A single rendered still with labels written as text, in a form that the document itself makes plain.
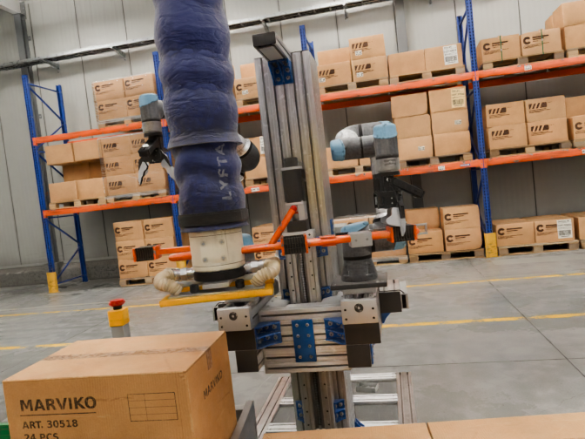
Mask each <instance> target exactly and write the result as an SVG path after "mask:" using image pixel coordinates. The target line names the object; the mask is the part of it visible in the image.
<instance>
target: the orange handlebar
mask: <svg viewBox="0 0 585 439"><path fill-rule="evenodd" d="M387 238H390V232H389V231H387V230H386V231H378V232H372V239H373V240H379V239H387ZM347 242H351V238H350V235H348V234H346V235H338V236H335V235H334V234H331V235H322V236H320V237H319V238H313V239H307V245H308V246H309V247H315V246H322V247H329V246H337V244H339V243H347ZM267 244H268V243H265V244H258V245H249V246H244V247H242V248H241V253H259V252H267V251H275V250H282V249H281V242H277V243H276V244H268V245H267ZM169 253H172V254H170V255H169V257H168V259H169V261H180V260H191V259H192V254H191V248H190V246H184V247H168V248H160V249H158V255H161V254H169Z"/></svg>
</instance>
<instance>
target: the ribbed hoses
mask: <svg viewBox="0 0 585 439"><path fill-rule="evenodd" d="M263 261H264V260H262V262H263ZM263 267H264V268H263ZM263 267H262V268H261V270H258V272H257V273H256V274H254V276H253V277H252V280H250V282H251V283H252V284H253V285H254V286H255V287H261V286H263V285H264V283H265V282H266V281H267V280H270V279H272V278H275V277H276V276H277V275H278V274H279V271H280V259H279V257H276V256H272V257H270V258H266V260H265V261H264V266H263ZM175 280H176V278H175V277H174V272H173V271H172V267H168V268H166V269H164V271H162V272H160V273H158V274H157V275H156V276H155V277H154V279H153V286H154V287H155V288H156V289H157V290H160V291H164V292H167V293H168V292H169V293H171V294H172V296H175V295H179V294H180V293H181V291H182V290H183V287H182V286H180V284H178V283H177V282H175Z"/></svg>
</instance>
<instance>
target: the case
mask: <svg viewBox="0 0 585 439"><path fill-rule="evenodd" d="M2 383H3V394H4V400H5V406H6V412H7V417H8V424H9V430H10V439H231V437H232V434H233V431H234V430H235V428H236V425H237V417H236V410H235V403H234V396H233V389H232V375H231V368H230V361H229V354H228V347H227V339H226V332H225V331H212V332H200V333H187V334H162V335H149V336H137V337H124V338H111V339H98V340H86V341H75V342H74V343H72V344H71V345H69V346H67V347H65V348H62V349H61V350H59V351H57V352H56V353H54V354H52V355H50V356H48V357H46V358H44V359H42V360H41V361H38V362H37V363H35V364H33V365H31V366H29V367H27V368H26V369H24V370H22V371H20V372H18V373H16V374H14V375H13V376H11V377H9V378H7V379H5V380H3V381H2Z"/></svg>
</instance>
